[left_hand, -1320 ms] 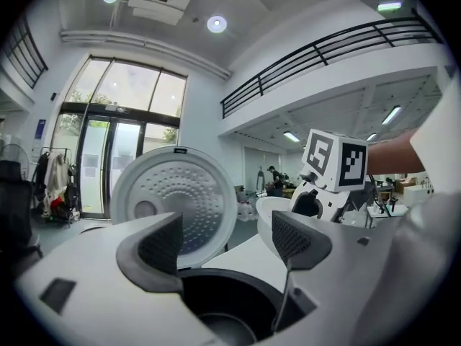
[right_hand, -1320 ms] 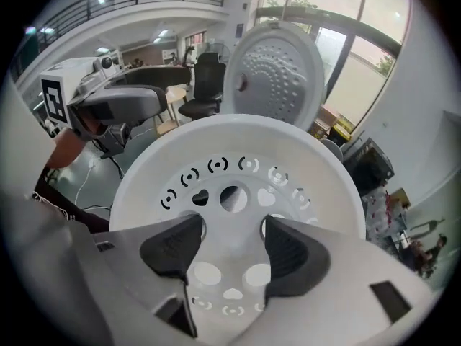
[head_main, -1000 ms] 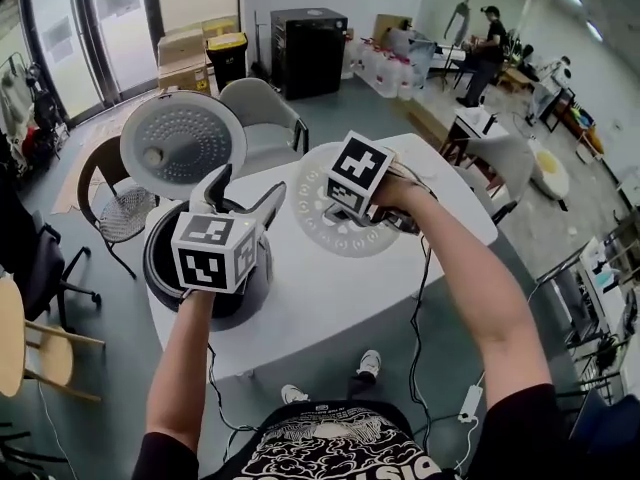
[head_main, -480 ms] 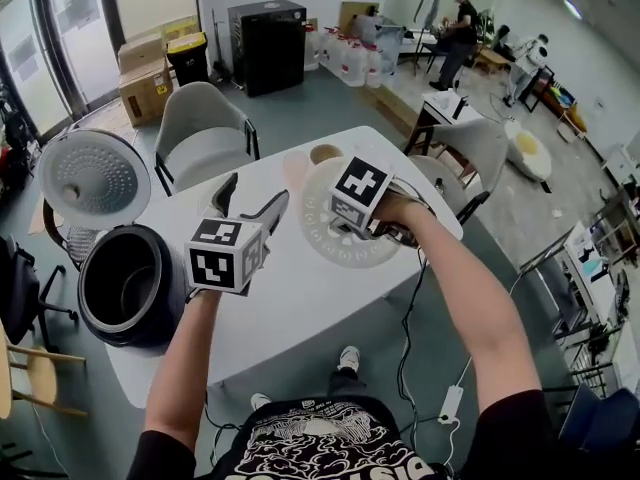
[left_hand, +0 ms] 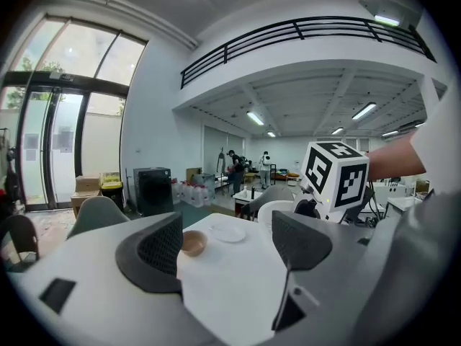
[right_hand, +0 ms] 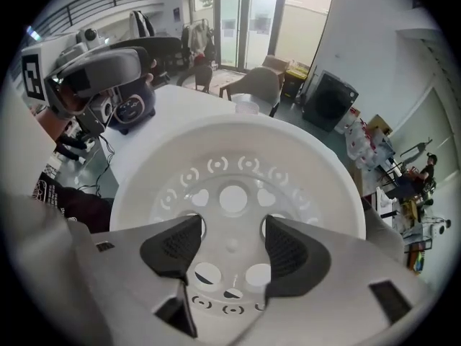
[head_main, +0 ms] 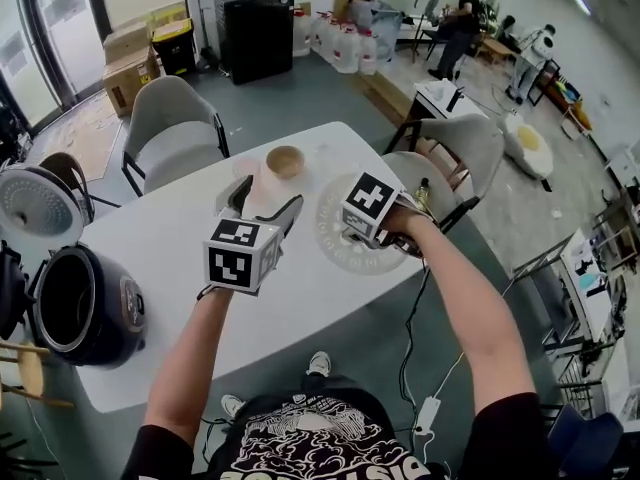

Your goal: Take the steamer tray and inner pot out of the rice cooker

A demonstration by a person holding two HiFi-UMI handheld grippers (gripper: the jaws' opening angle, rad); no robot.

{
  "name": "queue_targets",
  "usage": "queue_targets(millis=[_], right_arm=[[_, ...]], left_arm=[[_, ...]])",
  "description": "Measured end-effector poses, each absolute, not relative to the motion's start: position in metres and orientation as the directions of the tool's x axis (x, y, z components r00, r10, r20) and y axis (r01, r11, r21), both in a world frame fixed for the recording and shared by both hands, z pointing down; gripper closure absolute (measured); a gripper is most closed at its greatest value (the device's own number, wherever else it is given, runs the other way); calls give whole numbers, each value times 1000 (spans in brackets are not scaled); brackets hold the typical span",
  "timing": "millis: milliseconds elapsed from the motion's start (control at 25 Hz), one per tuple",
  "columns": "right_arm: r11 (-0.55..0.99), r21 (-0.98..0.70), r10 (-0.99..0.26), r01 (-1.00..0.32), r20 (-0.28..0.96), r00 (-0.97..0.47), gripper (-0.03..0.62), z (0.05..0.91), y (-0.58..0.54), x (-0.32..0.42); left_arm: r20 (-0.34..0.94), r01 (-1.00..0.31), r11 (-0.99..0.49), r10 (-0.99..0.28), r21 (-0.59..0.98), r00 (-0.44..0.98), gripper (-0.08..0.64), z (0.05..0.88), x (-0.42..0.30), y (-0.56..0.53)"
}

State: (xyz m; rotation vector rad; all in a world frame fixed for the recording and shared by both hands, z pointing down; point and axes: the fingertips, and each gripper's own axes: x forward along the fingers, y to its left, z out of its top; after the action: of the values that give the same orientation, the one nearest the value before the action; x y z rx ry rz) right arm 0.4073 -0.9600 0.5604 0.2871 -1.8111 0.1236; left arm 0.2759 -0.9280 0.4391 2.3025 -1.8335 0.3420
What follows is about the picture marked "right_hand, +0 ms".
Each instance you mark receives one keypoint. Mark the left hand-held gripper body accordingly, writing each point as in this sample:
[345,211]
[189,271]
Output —
[32,74]

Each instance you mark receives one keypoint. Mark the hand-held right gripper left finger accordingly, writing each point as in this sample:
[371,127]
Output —
[126,283]

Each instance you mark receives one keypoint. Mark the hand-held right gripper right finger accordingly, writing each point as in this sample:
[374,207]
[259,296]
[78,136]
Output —
[342,301]

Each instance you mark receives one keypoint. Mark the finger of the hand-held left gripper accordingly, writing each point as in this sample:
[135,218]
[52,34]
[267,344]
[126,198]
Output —
[108,68]

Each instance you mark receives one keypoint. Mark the dark blue rice cooker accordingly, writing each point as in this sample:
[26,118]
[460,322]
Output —
[131,108]

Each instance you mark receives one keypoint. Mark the white plastic basket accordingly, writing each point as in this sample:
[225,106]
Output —
[234,135]

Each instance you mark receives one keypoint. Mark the person's left forearm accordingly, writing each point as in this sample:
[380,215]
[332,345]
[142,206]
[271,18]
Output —
[48,124]

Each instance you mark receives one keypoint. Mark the person's left hand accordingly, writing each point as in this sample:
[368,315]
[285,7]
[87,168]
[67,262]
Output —
[73,101]

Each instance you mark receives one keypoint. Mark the black office chair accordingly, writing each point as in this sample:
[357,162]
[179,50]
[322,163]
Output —
[162,43]

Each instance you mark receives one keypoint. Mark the person's black printed shirt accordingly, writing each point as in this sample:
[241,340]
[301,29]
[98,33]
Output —
[79,207]

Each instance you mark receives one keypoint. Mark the brown wicker chair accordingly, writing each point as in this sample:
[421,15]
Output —
[201,74]

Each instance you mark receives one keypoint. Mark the clothes rack with garments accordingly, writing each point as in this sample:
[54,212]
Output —
[196,36]

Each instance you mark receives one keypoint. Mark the glass entrance door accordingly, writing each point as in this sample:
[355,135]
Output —
[230,31]

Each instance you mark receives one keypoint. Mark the pink translucent cup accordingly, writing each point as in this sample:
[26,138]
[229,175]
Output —
[247,108]

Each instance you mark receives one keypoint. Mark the gray upholstered chair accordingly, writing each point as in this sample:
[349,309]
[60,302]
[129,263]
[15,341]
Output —
[259,83]

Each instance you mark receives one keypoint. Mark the row of white plastic jugs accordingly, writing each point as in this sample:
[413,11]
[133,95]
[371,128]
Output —
[363,142]

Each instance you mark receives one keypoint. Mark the large cardboard box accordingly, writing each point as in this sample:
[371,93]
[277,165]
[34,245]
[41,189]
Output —
[275,63]

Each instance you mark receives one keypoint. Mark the black bin yellow lid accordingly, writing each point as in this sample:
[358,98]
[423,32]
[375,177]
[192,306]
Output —
[291,85]

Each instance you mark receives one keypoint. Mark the black cabinet appliance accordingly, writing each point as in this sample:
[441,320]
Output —
[329,99]

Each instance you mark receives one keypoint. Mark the blue wall poster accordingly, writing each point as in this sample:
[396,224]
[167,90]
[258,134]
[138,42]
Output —
[176,14]

